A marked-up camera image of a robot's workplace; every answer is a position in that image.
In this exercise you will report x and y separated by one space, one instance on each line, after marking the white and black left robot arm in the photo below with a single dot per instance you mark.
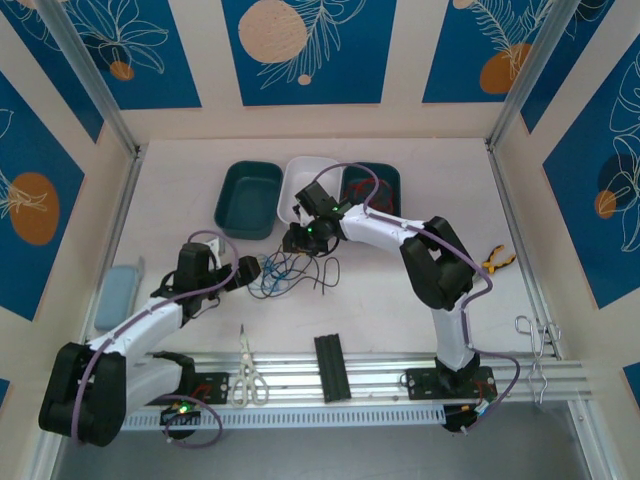
140 322

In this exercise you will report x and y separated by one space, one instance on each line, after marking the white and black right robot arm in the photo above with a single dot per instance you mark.
435 265

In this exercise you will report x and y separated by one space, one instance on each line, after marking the dark green plastic bin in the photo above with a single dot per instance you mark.
385 175
247 200

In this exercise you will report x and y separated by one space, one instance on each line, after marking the white plastic bin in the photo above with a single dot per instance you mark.
292 175

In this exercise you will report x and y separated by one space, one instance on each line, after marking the light blue case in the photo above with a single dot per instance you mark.
116 295

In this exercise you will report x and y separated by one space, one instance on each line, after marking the white scissors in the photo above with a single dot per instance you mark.
248 380

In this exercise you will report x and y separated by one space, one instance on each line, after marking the black extrusion bar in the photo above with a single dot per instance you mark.
332 370

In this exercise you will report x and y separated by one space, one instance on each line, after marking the black controller board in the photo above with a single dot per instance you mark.
187 415
460 422

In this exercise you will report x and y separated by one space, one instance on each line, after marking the yellow and black pliers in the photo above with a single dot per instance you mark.
495 260

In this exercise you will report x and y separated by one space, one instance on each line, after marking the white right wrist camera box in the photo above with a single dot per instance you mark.
300 210

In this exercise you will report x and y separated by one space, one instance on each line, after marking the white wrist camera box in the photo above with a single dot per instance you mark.
300 210
215 250

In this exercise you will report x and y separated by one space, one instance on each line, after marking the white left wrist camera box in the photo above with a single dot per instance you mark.
215 250

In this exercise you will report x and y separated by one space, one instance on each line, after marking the aluminium side rail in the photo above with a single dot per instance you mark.
502 190
127 200

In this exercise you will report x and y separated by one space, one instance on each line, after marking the aluminium rail frame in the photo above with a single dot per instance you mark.
290 370

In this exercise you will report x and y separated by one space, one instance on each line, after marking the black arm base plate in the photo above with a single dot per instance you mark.
420 385
215 387

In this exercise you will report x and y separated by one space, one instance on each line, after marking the blue floral wall poster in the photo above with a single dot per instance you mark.
575 200
50 75
460 50
160 75
340 65
30 150
575 65

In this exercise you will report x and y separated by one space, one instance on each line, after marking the aluminium corner post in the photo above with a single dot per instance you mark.
525 85
100 95

